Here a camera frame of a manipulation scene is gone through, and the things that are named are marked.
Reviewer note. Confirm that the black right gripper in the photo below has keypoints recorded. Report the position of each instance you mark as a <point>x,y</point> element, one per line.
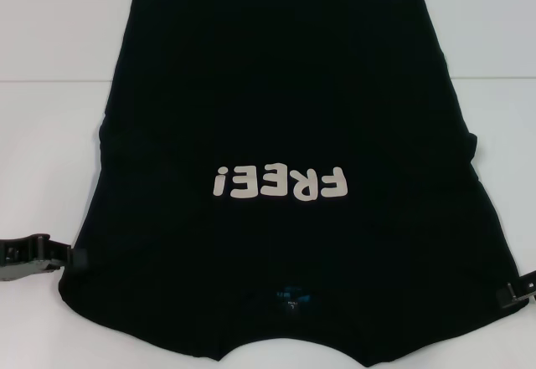
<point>529,287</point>

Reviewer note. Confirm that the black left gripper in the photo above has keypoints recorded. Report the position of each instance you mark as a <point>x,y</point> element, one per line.
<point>19,258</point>

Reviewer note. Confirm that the black FREE print t-shirt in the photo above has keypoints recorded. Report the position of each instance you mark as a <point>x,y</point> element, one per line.
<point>268,93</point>

